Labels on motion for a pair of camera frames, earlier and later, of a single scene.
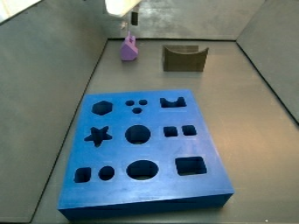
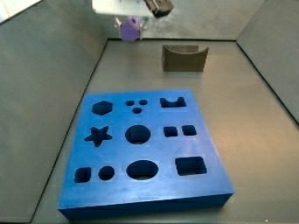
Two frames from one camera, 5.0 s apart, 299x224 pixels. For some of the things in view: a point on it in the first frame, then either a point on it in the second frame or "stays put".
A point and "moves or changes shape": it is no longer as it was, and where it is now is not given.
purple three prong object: [129, 48] moves or changes shape
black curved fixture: [184, 58] stays put
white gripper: [120, 8] to [125, 7]
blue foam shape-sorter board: [144, 159] stays put
